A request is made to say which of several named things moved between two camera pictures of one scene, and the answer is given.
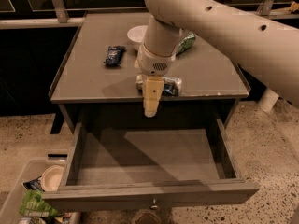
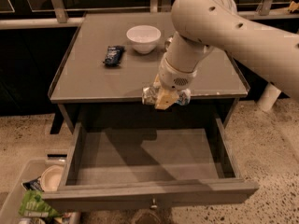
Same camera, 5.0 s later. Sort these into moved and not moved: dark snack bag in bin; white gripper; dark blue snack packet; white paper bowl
Moved: white gripper
Not moved: dark blue snack packet; white paper bowl; dark snack bag in bin
